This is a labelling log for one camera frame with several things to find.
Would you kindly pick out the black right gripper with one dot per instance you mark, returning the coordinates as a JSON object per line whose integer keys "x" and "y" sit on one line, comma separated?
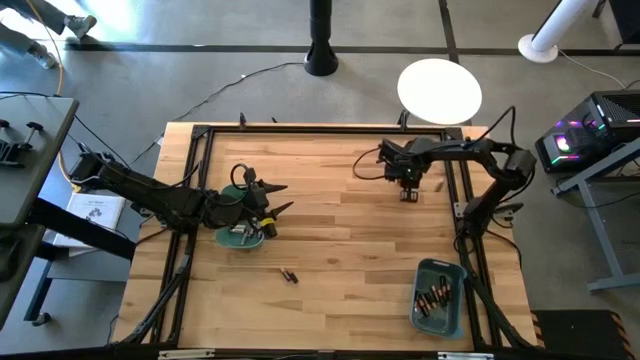
{"x": 405, "y": 160}

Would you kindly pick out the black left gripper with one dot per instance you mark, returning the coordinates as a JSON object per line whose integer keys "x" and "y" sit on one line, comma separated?
{"x": 255, "y": 205}

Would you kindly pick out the green plastic bin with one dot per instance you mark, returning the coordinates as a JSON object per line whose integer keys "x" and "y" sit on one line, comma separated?
{"x": 225, "y": 241}

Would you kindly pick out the blue-green plastic bin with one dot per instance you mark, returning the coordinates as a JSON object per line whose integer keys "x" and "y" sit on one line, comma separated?
{"x": 435, "y": 330}

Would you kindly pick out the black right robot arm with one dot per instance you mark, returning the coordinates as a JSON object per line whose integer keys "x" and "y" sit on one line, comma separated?
{"x": 520, "y": 167}

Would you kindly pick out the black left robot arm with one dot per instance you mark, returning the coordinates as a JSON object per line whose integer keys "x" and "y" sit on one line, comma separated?
{"x": 150, "y": 192}

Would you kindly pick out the yellow tape tag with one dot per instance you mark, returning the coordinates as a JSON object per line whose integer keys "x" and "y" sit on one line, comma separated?
{"x": 268, "y": 221}

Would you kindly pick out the black table clamp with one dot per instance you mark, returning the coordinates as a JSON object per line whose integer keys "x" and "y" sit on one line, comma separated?
{"x": 403, "y": 119}
{"x": 243, "y": 121}

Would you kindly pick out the white round disc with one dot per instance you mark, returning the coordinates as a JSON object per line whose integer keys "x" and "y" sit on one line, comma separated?
{"x": 440, "y": 92}

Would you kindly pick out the black stand pole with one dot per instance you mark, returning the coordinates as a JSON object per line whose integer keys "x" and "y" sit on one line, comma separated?
{"x": 320, "y": 50}

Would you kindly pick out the white booklet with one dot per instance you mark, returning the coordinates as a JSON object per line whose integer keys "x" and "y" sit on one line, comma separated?
{"x": 97, "y": 210}

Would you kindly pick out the white pole stand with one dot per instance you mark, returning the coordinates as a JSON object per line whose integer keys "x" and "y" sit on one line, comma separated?
{"x": 542, "y": 42}

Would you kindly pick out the black computer tower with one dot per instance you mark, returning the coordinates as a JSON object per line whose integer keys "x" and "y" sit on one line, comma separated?
{"x": 590, "y": 130}

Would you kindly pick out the grey side table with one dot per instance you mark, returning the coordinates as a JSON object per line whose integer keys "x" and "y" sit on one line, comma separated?
{"x": 601, "y": 235}

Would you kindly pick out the black hazard-striped mat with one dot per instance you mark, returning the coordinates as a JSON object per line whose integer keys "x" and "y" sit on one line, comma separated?
{"x": 580, "y": 335}

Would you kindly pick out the grey work table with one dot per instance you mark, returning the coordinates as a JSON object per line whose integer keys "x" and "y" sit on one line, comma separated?
{"x": 30, "y": 160}

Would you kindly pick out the black box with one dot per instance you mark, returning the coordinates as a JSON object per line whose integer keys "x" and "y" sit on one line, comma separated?
{"x": 625, "y": 20}

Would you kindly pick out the person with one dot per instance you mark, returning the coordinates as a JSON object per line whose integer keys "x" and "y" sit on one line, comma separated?
{"x": 80, "y": 22}

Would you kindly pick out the dark desk top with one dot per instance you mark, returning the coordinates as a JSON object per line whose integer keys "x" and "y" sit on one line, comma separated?
{"x": 12, "y": 260}

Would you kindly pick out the black table frame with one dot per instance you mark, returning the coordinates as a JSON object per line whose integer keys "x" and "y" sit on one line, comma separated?
{"x": 325, "y": 129}

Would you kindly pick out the silver metal bracket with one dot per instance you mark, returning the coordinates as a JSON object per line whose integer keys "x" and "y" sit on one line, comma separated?
{"x": 185, "y": 354}
{"x": 465, "y": 356}

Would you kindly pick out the black desk frame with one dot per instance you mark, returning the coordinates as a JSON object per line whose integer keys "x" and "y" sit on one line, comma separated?
{"x": 80, "y": 227}

